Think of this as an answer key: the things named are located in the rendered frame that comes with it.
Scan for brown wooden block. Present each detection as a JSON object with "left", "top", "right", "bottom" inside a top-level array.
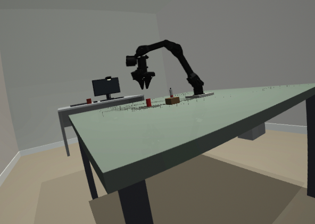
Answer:
[{"left": 165, "top": 97, "right": 180, "bottom": 105}]

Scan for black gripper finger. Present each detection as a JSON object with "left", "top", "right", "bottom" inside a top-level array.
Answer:
[
  {"left": 143, "top": 77, "right": 152, "bottom": 89},
  {"left": 136, "top": 79, "right": 144, "bottom": 89}
]

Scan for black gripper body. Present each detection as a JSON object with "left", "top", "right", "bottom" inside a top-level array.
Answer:
[{"left": 132, "top": 64, "right": 155, "bottom": 80}]

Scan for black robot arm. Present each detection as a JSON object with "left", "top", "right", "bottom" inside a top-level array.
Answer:
[{"left": 126, "top": 40, "right": 205, "bottom": 95}]

